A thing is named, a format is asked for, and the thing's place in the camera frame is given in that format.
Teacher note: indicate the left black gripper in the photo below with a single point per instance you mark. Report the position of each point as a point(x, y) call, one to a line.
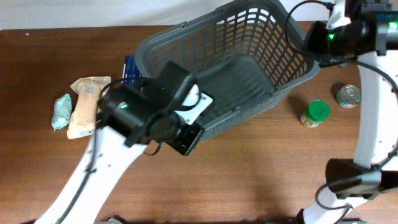
point(186, 145)

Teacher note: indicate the blue cardboard food box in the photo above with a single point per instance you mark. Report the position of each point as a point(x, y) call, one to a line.
point(130, 68)

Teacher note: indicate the grey plastic shopping basket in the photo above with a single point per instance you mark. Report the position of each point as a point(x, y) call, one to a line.
point(243, 55)

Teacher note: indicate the tan grain pouch bag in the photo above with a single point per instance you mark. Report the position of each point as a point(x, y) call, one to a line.
point(82, 121)

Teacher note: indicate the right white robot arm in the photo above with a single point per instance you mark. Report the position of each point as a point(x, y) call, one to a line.
point(363, 33)

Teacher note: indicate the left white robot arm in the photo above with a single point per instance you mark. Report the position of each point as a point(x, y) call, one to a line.
point(127, 119)

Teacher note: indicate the silver pull-tab tin can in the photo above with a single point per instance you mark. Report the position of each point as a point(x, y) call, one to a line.
point(348, 96)

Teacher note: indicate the green lid glass jar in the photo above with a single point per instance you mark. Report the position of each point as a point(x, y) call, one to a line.
point(316, 113)

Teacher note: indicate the teal wet wipes packet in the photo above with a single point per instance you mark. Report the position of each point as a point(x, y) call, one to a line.
point(62, 112)

